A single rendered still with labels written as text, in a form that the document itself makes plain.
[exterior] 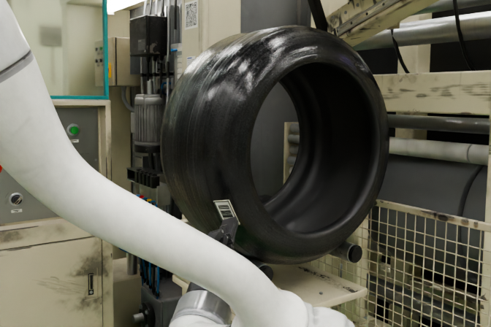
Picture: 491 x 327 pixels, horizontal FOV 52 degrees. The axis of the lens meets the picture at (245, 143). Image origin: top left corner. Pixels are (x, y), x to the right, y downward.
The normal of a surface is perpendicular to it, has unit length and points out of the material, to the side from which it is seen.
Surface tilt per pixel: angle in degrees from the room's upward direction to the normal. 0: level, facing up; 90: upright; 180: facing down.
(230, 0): 90
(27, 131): 104
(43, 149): 100
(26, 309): 90
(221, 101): 73
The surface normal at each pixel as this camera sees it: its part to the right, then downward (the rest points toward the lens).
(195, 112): -0.78, -0.26
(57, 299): 0.57, 0.08
